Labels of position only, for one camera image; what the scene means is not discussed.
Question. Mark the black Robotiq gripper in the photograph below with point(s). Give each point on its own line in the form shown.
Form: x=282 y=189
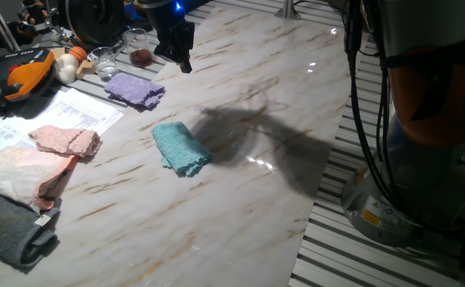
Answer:
x=168 y=20

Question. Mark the teal terry cloth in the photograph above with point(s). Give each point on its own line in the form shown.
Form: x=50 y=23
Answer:
x=180 y=147

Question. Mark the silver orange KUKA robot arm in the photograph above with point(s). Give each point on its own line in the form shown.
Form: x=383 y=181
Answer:
x=435 y=99

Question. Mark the purple terry cloth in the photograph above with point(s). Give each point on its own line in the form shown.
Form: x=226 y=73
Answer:
x=134 y=89

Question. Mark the small pink terry cloth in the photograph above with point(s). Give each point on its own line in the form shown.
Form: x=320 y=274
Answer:
x=64 y=140

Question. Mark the person hand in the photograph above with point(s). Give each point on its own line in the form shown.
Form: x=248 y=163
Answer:
x=32 y=18

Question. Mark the glass beaker with brown powder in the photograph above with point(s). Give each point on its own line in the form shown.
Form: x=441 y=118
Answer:
x=139 y=56

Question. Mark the gold shiny object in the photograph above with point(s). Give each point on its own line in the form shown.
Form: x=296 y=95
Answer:
x=139 y=5

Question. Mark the blue object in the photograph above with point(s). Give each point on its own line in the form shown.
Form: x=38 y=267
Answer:
x=130 y=12

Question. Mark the glass beaker with clear liquid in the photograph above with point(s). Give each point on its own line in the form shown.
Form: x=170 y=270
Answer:
x=105 y=68

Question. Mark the large black round device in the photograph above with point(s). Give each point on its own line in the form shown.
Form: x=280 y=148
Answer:
x=92 y=20

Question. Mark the notched wooden block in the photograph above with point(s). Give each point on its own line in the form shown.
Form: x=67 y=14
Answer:
x=84 y=68

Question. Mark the small orange toy basketball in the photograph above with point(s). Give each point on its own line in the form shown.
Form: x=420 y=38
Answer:
x=77 y=53

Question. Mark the white garlic shaped toy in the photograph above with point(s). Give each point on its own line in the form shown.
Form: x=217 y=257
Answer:
x=65 y=68

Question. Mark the small plain wooden block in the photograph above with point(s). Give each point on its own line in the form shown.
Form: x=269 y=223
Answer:
x=57 y=52

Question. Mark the printed white paper sheet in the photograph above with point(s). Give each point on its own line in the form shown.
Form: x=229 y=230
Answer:
x=1 y=140
x=76 y=111

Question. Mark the orange black teach pendant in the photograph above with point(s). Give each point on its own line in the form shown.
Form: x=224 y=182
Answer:
x=24 y=75

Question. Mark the large pink white towel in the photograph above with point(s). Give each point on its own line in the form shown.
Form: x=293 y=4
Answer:
x=16 y=171

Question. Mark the gray folded towel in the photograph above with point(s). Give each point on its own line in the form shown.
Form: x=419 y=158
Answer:
x=5 y=229

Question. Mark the metal post base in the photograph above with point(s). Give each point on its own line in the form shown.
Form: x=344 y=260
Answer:
x=288 y=10

